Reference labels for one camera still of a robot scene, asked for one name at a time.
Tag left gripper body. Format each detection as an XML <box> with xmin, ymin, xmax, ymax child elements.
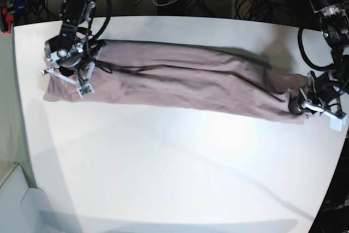
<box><xmin>298</xmin><ymin>71</ymin><xmax>348</xmax><ymax>120</ymax></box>

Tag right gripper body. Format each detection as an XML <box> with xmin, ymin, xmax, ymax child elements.
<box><xmin>41</xmin><ymin>37</ymin><xmax>107</xmax><ymax>88</ymax></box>

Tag mauve pink t-shirt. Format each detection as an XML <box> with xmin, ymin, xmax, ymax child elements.
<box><xmin>44</xmin><ymin>40</ymin><xmax>310</xmax><ymax>124</ymax></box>

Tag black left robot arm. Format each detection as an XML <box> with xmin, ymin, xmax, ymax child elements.
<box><xmin>288</xmin><ymin>0</ymin><xmax>348</xmax><ymax>121</ymax></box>

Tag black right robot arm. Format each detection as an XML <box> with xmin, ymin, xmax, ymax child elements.
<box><xmin>42</xmin><ymin>0</ymin><xmax>110</xmax><ymax>94</ymax></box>

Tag red black clamp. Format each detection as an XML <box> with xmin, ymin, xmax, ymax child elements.
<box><xmin>1</xmin><ymin>6</ymin><xmax>14</xmax><ymax>34</ymax></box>

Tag white bin corner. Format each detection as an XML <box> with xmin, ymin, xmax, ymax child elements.
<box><xmin>1</xmin><ymin>164</ymin><xmax>50</xmax><ymax>232</ymax></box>

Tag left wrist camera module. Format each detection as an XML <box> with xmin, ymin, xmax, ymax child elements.
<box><xmin>330</xmin><ymin>116</ymin><xmax>347</xmax><ymax>132</ymax></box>

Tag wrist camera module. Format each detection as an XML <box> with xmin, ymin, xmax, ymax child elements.
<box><xmin>330</xmin><ymin>116</ymin><xmax>347</xmax><ymax>132</ymax></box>
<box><xmin>76</xmin><ymin>83</ymin><xmax>94</xmax><ymax>99</ymax></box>

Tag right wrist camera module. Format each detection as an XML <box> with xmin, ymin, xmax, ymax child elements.
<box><xmin>76</xmin><ymin>83</ymin><xmax>94</xmax><ymax>99</ymax></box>

